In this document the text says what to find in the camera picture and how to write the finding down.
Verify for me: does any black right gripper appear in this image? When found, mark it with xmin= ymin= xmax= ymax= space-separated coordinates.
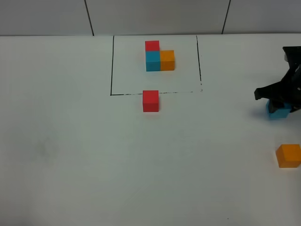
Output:
xmin=254 ymin=46 xmax=301 ymax=113

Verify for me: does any orange template cube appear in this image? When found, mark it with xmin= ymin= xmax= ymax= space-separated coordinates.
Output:
xmin=160 ymin=50 xmax=175 ymax=71

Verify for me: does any blue template cube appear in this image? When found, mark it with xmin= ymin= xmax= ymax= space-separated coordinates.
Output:
xmin=145 ymin=51 xmax=161 ymax=72

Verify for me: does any red template cube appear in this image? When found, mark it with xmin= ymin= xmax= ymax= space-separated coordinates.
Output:
xmin=145 ymin=40 xmax=160 ymax=51

